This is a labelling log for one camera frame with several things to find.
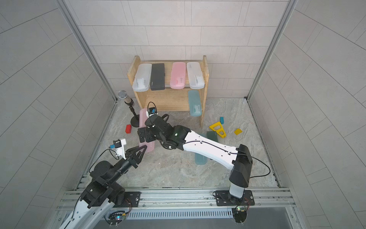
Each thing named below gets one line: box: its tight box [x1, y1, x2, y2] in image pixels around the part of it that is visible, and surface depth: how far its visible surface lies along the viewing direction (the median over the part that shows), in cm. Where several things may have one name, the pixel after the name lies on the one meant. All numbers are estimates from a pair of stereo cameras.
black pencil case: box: [150, 62, 166, 91], surface depth 71 cm
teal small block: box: [219, 116, 225, 125], surface depth 104 cm
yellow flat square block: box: [233, 128, 244, 136], surface depth 99 cm
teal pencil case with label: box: [187, 89, 203, 117], surface depth 87 cm
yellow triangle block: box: [209, 121, 227, 138], surface depth 99 cm
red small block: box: [125, 124, 133, 135], surface depth 98 cm
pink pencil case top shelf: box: [169, 62, 186, 90], surface depth 71 cm
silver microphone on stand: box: [117, 90, 140, 128], surface depth 93 cm
